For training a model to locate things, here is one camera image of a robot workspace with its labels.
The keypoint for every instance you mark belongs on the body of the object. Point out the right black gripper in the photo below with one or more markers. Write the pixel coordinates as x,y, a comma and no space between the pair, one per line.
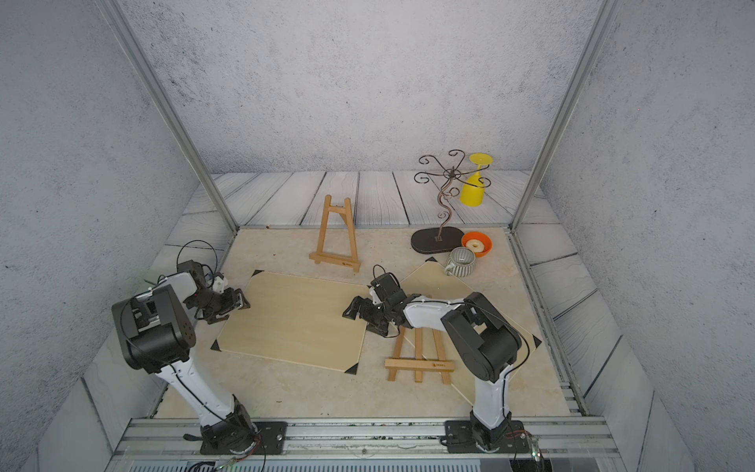
363,315

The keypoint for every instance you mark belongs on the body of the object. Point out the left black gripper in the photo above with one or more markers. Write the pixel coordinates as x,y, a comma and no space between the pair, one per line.
233,302

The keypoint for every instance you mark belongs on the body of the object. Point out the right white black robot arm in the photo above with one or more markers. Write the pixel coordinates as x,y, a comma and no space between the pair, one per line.
486,343

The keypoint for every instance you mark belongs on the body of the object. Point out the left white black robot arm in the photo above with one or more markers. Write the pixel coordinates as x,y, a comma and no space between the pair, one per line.
156,335

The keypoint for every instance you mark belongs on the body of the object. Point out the brown metal scroll stand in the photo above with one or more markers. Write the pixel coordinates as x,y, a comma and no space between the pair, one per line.
444,238

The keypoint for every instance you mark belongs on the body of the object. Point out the grey striped ceramic mug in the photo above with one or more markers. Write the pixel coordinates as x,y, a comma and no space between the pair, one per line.
461,262

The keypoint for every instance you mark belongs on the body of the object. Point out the orange bowl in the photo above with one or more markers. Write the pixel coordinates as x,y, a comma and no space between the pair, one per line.
477,242

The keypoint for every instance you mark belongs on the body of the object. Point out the yellow plastic goblet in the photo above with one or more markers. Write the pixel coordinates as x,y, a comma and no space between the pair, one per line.
473,189

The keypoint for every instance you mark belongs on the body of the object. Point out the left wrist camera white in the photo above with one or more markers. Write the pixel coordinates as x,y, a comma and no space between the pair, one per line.
220,284

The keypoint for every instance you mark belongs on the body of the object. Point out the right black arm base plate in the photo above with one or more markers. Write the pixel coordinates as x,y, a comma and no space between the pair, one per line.
472,437

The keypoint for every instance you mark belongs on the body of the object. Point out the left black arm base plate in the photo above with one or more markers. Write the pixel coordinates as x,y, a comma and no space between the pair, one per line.
261,438

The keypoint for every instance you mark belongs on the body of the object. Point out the aluminium front rail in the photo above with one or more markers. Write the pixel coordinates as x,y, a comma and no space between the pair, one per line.
377,444

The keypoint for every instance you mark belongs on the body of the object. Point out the left aluminium frame post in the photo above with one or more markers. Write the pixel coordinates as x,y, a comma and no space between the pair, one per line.
125,36

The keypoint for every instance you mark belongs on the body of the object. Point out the aluminium frame post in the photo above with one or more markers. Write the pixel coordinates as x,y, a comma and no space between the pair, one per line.
125,36
579,78

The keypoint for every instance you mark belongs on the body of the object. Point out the right aluminium frame post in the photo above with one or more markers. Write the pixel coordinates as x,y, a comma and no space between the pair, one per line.
579,78

